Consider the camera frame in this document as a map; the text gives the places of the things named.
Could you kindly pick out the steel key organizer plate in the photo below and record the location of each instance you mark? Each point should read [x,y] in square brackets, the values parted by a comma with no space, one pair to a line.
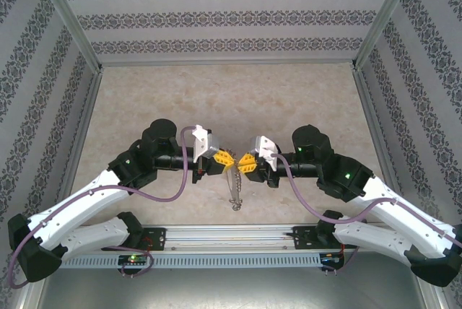
[232,182]

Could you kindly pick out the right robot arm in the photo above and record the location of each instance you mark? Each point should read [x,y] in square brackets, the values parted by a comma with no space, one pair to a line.
[390,200]

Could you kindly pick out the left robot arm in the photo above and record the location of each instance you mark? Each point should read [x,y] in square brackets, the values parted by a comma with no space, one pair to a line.
[72,211]

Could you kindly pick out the small circuit board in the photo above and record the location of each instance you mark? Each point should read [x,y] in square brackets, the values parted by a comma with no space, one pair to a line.
[133,260]
[330,258]

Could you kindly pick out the grey metal tray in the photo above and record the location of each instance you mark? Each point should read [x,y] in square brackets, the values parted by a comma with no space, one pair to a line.
[231,291]

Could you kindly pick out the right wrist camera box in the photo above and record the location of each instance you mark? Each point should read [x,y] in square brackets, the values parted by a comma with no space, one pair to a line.
[263,146]

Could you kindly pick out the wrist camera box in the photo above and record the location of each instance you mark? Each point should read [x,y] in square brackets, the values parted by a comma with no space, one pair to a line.
[263,146]
[204,143]

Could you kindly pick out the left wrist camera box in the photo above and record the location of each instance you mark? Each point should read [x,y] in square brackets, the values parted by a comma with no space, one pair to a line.
[204,143]

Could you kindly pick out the aluminium side rail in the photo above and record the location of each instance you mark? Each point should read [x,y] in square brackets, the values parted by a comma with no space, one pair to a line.
[371,121]
[84,125]

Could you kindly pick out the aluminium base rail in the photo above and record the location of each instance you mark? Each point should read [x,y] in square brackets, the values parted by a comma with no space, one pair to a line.
[231,237]

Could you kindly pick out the aluminium frame post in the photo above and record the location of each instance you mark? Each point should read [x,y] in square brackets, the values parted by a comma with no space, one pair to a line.
[386,16]
[68,16]

